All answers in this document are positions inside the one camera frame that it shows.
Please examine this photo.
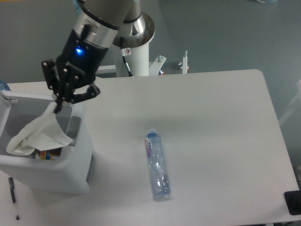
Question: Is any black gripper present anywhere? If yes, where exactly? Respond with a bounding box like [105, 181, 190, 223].
[41, 30, 108, 113]

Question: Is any white plastic wrapper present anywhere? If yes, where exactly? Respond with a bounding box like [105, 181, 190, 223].
[6, 102, 73, 156]

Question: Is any clear plastic water bottle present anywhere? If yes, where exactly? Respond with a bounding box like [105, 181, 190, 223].
[144, 129, 171, 202]

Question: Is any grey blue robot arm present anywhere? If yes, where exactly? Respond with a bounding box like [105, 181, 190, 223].
[41, 0, 141, 113]

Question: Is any white trash can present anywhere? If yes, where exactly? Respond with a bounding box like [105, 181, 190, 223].
[0, 91, 95, 194]

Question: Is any colourful snack packaging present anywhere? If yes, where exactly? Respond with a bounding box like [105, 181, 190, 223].
[32, 148, 62, 161]

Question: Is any black pen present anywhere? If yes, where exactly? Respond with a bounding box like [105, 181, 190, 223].
[8, 177, 20, 220]

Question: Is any black device at table edge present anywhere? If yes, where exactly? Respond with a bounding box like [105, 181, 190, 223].
[284, 190, 301, 216]

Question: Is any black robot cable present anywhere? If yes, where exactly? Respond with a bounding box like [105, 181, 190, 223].
[119, 36, 135, 78]

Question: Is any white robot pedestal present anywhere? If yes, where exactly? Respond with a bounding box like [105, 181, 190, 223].
[96, 12, 166, 77]

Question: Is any white frame at right edge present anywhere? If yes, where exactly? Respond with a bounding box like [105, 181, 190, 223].
[278, 80, 301, 127]

